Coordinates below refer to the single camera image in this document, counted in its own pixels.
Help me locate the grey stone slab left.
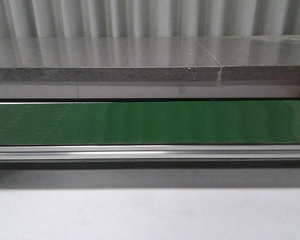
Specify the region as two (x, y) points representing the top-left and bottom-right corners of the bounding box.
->
(0, 37), (219, 83)

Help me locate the green conveyor belt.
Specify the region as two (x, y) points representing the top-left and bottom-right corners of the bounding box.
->
(0, 100), (300, 146)

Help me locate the grey stone slab right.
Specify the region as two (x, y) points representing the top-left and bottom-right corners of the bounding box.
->
(196, 35), (300, 83)

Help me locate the aluminium conveyor side rail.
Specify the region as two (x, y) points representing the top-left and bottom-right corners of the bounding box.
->
(0, 144), (300, 170)

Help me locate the grey stone slab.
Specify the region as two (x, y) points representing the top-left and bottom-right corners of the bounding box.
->
(196, 35), (300, 83)
(0, 37), (219, 83)

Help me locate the grey corrugated curtain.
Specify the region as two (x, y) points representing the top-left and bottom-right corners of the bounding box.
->
(0, 0), (300, 38)

